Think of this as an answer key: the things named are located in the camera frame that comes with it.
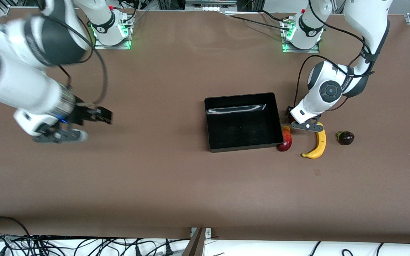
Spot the yellow banana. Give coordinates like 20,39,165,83
302,122,327,159

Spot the black rectangular box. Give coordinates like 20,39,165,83
204,92,285,153

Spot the red orange mango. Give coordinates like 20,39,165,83
277,125,293,152

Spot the dark purple eggplant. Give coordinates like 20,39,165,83
336,130,355,146

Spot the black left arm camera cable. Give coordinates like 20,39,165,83
293,20,375,111

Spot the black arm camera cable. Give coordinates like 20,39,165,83
293,20,375,111
38,0,109,107

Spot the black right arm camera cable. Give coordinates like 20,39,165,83
38,0,109,107

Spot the black cable across table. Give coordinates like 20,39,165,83
219,11,291,31

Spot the aluminium frame rail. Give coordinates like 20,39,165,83
157,0,262,12

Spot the small silver bracket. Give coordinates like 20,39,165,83
190,228,212,238

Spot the dark metal post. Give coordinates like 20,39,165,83
182,228,206,256

